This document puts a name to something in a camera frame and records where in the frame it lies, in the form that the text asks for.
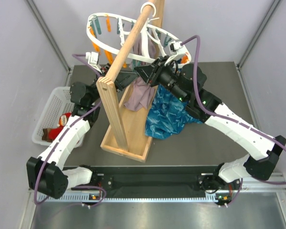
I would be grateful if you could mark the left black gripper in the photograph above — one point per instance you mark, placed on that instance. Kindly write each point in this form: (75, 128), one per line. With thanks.
(124, 78)

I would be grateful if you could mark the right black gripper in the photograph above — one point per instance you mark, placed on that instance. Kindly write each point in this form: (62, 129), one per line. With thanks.
(150, 73)

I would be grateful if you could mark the white oval clip hanger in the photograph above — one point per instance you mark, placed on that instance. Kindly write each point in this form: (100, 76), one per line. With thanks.
(129, 30)

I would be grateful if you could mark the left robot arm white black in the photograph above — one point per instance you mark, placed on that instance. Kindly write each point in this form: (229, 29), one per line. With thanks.
(46, 173)

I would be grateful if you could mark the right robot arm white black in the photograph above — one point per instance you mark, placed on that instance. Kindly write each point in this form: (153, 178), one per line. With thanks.
(186, 85)

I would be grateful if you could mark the mauve cloth on hanger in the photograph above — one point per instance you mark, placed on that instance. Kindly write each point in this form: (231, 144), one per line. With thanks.
(142, 93)

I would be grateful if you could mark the blue patterned cloth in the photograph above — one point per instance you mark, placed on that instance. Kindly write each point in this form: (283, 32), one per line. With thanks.
(167, 116)

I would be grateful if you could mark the white perforated plastic basket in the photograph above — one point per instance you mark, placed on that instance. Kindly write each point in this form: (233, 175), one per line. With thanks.
(59, 103)

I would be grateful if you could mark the red santa christmas sock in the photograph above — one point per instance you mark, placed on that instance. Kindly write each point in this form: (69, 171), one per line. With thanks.
(50, 134)

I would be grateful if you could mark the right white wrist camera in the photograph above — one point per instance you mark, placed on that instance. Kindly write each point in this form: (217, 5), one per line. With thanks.
(177, 51)

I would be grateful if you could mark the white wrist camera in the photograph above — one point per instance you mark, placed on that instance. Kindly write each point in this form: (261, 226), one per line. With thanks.
(177, 51)
(93, 60)

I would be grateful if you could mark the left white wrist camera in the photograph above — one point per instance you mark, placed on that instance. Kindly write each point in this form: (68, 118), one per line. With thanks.
(93, 60)

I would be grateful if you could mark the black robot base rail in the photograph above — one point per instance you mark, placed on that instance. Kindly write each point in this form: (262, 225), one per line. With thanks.
(157, 181)

